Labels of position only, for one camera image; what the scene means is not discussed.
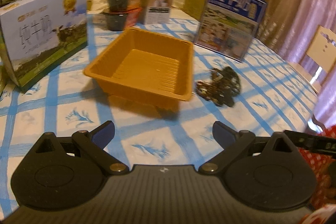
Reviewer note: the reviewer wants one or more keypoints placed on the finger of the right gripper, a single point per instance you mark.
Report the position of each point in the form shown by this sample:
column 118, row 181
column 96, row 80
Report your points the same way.
column 313, row 143

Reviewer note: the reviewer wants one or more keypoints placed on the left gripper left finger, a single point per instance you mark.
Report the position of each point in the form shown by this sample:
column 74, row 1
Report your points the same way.
column 91, row 147

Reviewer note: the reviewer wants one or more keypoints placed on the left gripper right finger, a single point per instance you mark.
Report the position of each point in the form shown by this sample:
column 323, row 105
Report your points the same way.
column 235, row 145

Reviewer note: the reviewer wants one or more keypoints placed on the orange plastic tray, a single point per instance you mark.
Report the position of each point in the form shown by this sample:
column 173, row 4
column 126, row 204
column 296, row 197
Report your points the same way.
column 145, row 67

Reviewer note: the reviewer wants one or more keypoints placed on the blue checked tablecloth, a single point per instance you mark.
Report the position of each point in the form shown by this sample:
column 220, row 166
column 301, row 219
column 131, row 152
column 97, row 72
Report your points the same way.
column 273, row 98

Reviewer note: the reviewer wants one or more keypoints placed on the wooden chair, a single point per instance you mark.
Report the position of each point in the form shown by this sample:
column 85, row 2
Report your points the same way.
column 322, row 51

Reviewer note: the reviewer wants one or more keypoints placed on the white blue milk carton box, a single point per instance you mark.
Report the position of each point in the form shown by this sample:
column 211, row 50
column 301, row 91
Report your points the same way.
column 38, row 35

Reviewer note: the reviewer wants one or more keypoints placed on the blue illustrated milk box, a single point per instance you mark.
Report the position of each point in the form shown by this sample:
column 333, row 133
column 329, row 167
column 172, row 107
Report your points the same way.
column 227, row 27

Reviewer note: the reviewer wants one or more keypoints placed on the bottom red noodle bowl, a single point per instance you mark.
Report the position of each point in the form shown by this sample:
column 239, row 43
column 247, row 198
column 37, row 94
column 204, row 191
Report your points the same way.
column 118, row 21

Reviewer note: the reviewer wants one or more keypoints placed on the pink curtain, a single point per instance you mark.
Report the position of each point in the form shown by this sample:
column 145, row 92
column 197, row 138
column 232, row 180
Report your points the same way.
column 289, row 25

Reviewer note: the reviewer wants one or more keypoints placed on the small white product box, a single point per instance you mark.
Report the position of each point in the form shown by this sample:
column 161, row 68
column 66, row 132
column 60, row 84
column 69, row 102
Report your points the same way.
column 155, row 11

